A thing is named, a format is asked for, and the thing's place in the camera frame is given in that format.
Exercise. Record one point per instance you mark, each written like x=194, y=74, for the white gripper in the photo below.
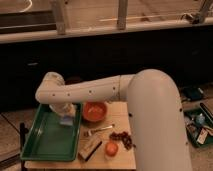
x=63, y=109

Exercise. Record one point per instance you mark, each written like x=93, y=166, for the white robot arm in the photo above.
x=155, y=113

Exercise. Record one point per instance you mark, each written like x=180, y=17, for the green plastic tray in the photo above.
x=49, y=140

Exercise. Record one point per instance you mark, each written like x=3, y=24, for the orange bowl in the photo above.
x=94, y=111

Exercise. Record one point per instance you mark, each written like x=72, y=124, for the silver fork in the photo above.
x=93, y=131

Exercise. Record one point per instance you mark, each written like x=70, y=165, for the wooden block with black edge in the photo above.
x=91, y=145

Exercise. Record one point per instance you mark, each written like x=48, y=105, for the orange fruit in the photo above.
x=111, y=149

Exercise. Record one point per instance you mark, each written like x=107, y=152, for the bunch of dark grapes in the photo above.
x=124, y=137

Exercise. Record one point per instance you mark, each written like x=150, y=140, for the black box on floor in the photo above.
x=193, y=93

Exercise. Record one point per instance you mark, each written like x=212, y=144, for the green bin with items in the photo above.
x=199, y=126

